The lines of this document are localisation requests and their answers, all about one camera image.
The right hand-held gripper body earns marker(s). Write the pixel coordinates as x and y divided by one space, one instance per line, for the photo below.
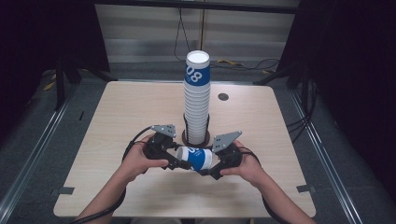
229 152

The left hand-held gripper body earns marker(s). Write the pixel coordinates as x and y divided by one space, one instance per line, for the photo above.
158 146

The blue and white paper cup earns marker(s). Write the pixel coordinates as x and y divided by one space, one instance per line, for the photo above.
196 158

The black cup holder rack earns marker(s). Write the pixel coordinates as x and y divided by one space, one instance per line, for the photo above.
206 130

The tall stack of paper cups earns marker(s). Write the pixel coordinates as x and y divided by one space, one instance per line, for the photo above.
197 93

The person's right hand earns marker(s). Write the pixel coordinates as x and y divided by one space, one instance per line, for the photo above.
247 166

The person's left hand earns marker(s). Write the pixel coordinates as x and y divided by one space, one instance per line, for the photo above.
137 161

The round dark table grommet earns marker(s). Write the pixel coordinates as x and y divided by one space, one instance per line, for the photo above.
223 96

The grey tape strip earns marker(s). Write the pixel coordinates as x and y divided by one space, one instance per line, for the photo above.
305 188
63 190

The yellow floor tape piece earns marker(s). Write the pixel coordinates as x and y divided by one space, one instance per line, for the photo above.
49 86
229 62

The black metal stand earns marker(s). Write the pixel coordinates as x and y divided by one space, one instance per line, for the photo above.
62 84
280 73

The metal floor rail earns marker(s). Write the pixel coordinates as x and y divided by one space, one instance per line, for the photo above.
323 155
37 143

